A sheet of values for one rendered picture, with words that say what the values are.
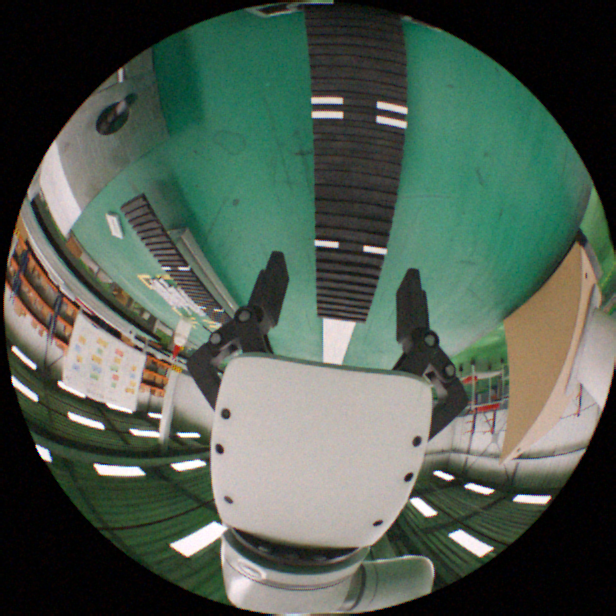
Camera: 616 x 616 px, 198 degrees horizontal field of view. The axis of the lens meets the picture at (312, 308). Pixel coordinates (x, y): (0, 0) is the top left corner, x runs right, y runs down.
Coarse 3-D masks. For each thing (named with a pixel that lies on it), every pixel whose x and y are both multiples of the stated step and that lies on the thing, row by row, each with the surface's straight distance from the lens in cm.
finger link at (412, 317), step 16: (416, 272) 13; (400, 288) 14; (416, 288) 12; (400, 304) 14; (416, 304) 11; (400, 320) 13; (416, 320) 11; (400, 336) 13; (416, 336) 11; (432, 368) 12; (448, 368) 12; (432, 384) 13
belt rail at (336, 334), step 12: (324, 324) 27; (336, 324) 26; (348, 324) 26; (324, 336) 31; (336, 336) 30; (348, 336) 30; (324, 348) 36; (336, 348) 35; (324, 360) 45; (336, 360) 44
